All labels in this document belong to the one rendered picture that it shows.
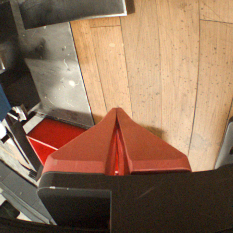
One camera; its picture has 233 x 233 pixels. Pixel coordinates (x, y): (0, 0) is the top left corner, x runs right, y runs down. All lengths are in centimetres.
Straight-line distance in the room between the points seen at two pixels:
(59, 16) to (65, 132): 20
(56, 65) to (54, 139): 13
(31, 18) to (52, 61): 8
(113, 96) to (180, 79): 10
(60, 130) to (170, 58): 23
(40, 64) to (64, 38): 8
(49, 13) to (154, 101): 17
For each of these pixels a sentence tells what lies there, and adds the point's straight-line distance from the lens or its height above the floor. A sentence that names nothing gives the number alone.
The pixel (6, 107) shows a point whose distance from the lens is 27.
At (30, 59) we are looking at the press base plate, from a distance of 34.
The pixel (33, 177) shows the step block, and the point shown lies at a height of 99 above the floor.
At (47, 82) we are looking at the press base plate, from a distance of 33.
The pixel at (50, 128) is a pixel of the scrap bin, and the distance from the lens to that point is 36.
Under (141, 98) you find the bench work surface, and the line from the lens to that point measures 24.
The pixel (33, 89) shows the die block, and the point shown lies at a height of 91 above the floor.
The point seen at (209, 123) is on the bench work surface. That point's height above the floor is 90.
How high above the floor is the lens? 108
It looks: 42 degrees down
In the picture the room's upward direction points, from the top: 141 degrees counter-clockwise
